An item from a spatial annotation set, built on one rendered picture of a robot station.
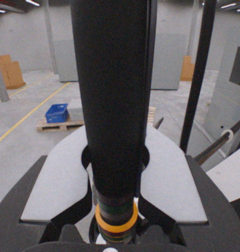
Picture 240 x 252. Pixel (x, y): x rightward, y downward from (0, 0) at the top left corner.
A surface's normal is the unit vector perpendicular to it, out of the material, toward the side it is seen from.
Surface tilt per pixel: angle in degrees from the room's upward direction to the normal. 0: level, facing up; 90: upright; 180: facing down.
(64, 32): 90
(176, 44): 90
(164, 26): 90
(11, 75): 90
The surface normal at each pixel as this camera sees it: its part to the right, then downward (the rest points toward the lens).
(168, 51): 0.00, 0.51
